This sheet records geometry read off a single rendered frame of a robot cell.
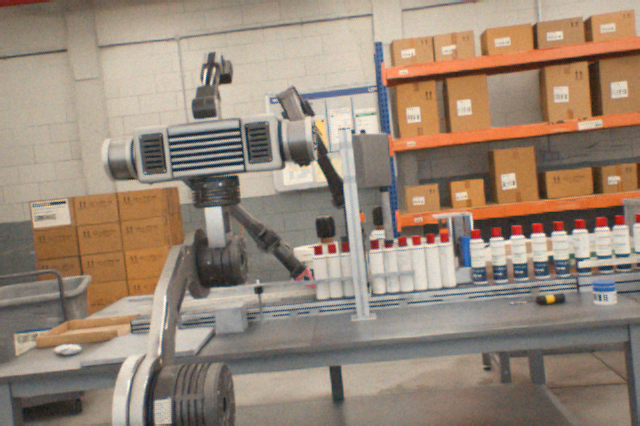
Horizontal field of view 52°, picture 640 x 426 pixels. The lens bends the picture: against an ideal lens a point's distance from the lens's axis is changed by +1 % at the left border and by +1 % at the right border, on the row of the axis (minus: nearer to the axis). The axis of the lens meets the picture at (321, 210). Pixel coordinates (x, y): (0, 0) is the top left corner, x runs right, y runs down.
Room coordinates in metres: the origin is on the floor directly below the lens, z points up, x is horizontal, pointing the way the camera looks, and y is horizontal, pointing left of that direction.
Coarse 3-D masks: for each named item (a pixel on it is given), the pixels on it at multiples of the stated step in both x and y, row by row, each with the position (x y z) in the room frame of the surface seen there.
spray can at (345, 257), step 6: (342, 246) 2.40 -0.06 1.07; (348, 246) 2.40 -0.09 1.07; (348, 252) 2.40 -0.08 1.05; (342, 258) 2.39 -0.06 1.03; (348, 258) 2.39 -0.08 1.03; (342, 264) 2.40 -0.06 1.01; (348, 264) 2.39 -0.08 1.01; (342, 270) 2.40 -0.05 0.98; (348, 270) 2.39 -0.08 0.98; (342, 276) 2.41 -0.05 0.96; (348, 276) 2.39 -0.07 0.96; (348, 282) 2.39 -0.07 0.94; (348, 288) 2.39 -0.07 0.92; (348, 294) 2.39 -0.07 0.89
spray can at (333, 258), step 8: (328, 248) 2.41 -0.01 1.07; (336, 248) 2.41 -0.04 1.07; (328, 256) 2.40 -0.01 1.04; (336, 256) 2.40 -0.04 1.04; (328, 264) 2.40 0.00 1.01; (336, 264) 2.40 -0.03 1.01; (328, 272) 2.41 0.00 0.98; (336, 272) 2.40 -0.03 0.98; (336, 288) 2.39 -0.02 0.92; (336, 296) 2.39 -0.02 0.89
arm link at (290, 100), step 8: (288, 88) 2.28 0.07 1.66; (280, 96) 2.27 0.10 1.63; (288, 96) 2.24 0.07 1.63; (296, 96) 2.25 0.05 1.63; (280, 104) 2.29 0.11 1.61; (288, 104) 2.20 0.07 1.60; (296, 104) 2.18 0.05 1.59; (304, 104) 2.31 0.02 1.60; (288, 112) 2.17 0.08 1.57; (296, 112) 2.14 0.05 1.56; (304, 112) 2.33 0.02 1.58; (296, 120) 2.10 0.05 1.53; (320, 136) 1.96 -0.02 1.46; (320, 144) 1.96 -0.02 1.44; (320, 152) 1.97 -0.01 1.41; (328, 152) 1.98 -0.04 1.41
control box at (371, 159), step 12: (360, 144) 2.23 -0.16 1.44; (372, 144) 2.28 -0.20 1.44; (384, 144) 2.34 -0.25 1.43; (360, 156) 2.23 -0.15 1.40; (372, 156) 2.27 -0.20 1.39; (384, 156) 2.33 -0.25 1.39; (360, 168) 2.24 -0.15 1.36; (372, 168) 2.26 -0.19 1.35; (384, 168) 2.33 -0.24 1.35; (360, 180) 2.24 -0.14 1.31; (372, 180) 2.26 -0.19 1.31; (384, 180) 2.32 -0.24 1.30
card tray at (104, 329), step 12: (72, 324) 2.59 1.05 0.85; (84, 324) 2.59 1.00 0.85; (96, 324) 2.59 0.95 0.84; (108, 324) 2.59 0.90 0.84; (120, 324) 2.58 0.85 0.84; (48, 336) 2.34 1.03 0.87; (60, 336) 2.34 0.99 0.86; (72, 336) 2.33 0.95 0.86; (84, 336) 2.33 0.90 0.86; (96, 336) 2.33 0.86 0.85; (108, 336) 2.33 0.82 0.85; (120, 336) 2.37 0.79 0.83
